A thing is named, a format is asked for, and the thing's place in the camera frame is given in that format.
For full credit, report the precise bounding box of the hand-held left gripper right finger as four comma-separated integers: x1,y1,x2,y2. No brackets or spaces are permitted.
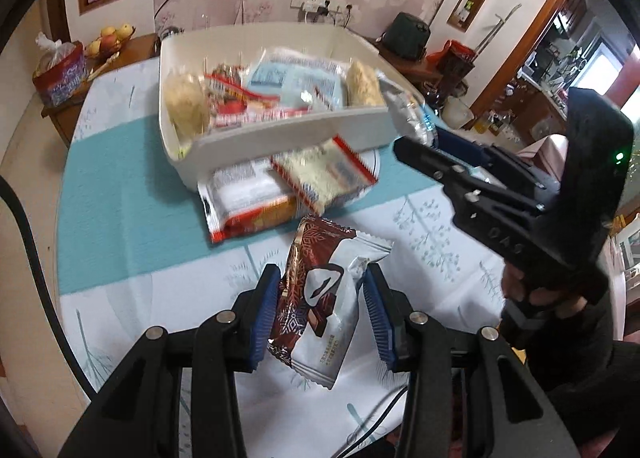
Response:
361,263,574,458

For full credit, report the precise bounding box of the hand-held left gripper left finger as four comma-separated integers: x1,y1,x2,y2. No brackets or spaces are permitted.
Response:
65,263,283,458

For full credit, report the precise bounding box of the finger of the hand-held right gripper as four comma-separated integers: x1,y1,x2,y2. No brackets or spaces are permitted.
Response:
392,136,545,219
434,127,559,205

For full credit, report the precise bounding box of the brown white chocolate packet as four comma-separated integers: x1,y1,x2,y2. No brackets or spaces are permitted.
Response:
267,214,394,392

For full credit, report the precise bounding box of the puffed corn block packet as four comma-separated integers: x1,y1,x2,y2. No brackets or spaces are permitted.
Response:
346,58,385,109

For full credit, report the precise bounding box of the white plastic storage bin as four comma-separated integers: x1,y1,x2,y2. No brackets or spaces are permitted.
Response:
158,22,442,195

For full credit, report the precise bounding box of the pile of red snack packets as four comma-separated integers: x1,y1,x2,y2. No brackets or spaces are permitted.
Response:
202,61,312,131

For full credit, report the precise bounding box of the small yellow cracker packet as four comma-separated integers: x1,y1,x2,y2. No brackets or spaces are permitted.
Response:
164,72,211,141

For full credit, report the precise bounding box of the person's right forearm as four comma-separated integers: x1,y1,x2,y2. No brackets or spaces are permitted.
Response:
522,298,640,458

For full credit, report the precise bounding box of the person's right hand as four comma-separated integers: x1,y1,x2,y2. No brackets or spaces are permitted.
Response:
500,263,591,323

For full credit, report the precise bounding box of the white plastic bucket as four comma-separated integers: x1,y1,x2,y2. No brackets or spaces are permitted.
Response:
442,96,474,129

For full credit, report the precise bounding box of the dark woven tall basket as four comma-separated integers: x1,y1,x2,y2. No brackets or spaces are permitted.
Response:
427,40,476,89

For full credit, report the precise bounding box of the wooden television cabinet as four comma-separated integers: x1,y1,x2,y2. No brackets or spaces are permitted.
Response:
367,35,447,89

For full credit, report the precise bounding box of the black air fryer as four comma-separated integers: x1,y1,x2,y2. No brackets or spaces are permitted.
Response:
382,12,432,61

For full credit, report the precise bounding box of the white metal pole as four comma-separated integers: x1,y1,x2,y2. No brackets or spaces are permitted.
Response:
474,4,521,54

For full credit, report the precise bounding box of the beige packet with red stripe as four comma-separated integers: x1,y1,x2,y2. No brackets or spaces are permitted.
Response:
197,157,297,245

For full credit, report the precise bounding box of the red-edged pale cracker packet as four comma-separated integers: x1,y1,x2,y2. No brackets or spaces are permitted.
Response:
269,135,379,217

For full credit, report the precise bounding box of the teal white leaf tablecloth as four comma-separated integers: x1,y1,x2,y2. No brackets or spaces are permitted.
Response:
55,58,532,458

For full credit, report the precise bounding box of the pale blue white packet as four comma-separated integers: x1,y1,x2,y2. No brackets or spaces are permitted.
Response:
247,48,352,111

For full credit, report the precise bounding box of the low wooden side table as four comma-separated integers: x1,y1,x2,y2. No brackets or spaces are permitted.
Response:
40,32,162,149

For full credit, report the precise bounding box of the plastic bag red blue print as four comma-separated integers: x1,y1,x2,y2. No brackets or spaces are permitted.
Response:
32,32,91,107

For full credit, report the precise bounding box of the fruit bowl with fruit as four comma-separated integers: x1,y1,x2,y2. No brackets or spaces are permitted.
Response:
82,23,137,59

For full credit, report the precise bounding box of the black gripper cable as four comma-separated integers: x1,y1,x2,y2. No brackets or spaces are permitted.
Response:
0,175,97,392

